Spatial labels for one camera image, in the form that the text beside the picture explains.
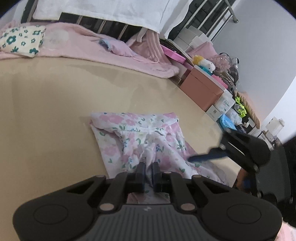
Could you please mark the blue plastic bag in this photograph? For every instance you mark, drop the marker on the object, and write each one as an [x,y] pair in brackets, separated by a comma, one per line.
[226,123]

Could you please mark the terracotta cardboard box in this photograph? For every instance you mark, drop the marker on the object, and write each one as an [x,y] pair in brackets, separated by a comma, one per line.
[202,88]

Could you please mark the metal bed frame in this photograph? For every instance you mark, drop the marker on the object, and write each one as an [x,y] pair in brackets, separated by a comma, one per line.
[208,16]

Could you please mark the pink floral garment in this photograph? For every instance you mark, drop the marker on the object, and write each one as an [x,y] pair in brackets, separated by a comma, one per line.
[126,139]

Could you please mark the neon yellow green item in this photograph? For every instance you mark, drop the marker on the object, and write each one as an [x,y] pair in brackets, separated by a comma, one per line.
[240,108]

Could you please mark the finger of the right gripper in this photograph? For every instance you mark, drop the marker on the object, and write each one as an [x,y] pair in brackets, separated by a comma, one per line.
[214,153]

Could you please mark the lilac folded cloth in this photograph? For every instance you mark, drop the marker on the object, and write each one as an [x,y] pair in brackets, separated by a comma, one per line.
[117,47]

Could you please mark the white stacked boxes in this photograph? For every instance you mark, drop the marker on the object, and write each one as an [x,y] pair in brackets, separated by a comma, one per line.
[190,38]

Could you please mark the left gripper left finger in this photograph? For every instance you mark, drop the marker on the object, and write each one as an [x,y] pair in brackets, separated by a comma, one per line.
[120,187]

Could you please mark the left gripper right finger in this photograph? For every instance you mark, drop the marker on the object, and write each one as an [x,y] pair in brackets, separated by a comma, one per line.
[175,186]

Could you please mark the white hanging sheet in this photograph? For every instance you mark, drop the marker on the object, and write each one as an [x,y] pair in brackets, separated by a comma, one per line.
[159,16]

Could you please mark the yellow white plush toy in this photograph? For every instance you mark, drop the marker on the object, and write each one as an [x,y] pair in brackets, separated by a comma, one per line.
[201,61]

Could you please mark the white printed carton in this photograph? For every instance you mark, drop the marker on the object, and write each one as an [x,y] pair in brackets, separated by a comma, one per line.
[221,106]

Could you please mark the pink fleece blanket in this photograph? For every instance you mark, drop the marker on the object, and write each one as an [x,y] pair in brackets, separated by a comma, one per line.
[74,41]

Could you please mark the magenta flat box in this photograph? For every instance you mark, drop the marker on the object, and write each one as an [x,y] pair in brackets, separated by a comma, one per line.
[173,55]

